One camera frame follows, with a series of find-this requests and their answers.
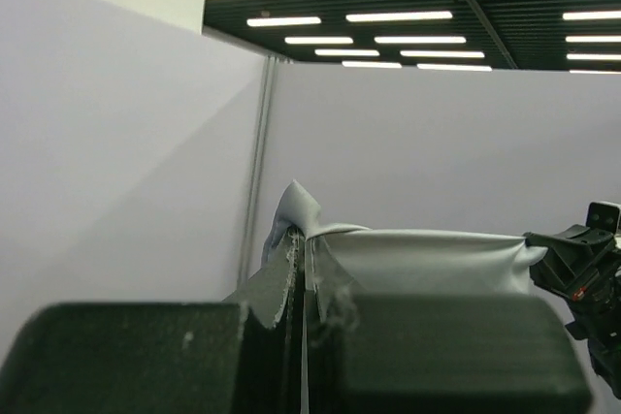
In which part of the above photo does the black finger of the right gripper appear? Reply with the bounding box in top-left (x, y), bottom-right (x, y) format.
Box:
top-left (524, 225), bottom-right (616, 298)

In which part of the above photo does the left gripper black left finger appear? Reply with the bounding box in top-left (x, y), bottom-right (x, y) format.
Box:
top-left (1, 234), bottom-right (304, 413)

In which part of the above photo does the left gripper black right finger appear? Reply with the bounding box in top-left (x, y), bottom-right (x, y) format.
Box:
top-left (305, 243), bottom-right (593, 413)

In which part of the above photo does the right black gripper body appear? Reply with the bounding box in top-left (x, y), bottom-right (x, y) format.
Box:
top-left (566, 234), bottom-right (620, 385)

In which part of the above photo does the grey fabric pillowcase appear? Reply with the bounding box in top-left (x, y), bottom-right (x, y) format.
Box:
top-left (261, 179), bottom-right (549, 326)

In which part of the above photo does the left aluminium frame post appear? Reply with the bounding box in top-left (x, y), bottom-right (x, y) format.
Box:
top-left (237, 55), bottom-right (278, 288)

